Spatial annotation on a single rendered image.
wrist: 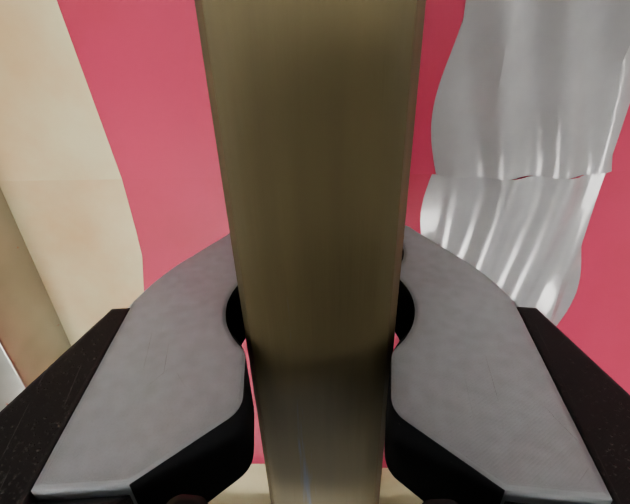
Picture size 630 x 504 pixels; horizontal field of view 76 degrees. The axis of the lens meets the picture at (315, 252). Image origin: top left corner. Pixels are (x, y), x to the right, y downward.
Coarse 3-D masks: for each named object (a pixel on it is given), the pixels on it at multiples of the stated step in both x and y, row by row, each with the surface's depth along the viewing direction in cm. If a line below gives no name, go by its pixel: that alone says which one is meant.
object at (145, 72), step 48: (96, 0) 14; (144, 0) 14; (192, 0) 14; (432, 0) 14; (96, 48) 15; (144, 48) 15; (192, 48) 15; (432, 48) 14; (96, 96) 15; (144, 96) 15; (192, 96) 15; (432, 96) 15; (144, 144) 16; (192, 144) 16; (624, 144) 16
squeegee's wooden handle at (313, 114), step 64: (256, 0) 5; (320, 0) 5; (384, 0) 5; (256, 64) 5; (320, 64) 5; (384, 64) 5; (256, 128) 5; (320, 128) 5; (384, 128) 6; (256, 192) 6; (320, 192) 6; (384, 192) 6; (256, 256) 7; (320, 256) 6; (384, 256) 7; (256, 320) 7; (320, 320) 7; (384, 320) 7; (256, 384) 8; (320, 384) 8; (384, 384) 8; (320, 448) 9
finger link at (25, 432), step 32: (64, 352) 7; (96, 352) 7; (32, 384) 7; (64, 384) 7; (0, 416) 6; (32, 416) 6; (64, 416) 6; (0, 448) 6; (32, 448) 6; (0, 480) 5; (32, 480) 5
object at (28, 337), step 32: (0, 192) 18; (0, 224) 18; (0, 256) 18; (0, 288) 17; (32, 288) 19; (0, 320) 17; (32, 320) 19; (0, 352) 18; (32, 352) 19; (0, 384) 19
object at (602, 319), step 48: (144, 192) 17; (192, 192) 17; (624, 192) 17; (144, 240) 19; (192, 240) 19; (624, 240) 18; (144, 288) 20; (624, 288) 19; (576, 336) 21; (624, 336) 21; (624, 384) 22
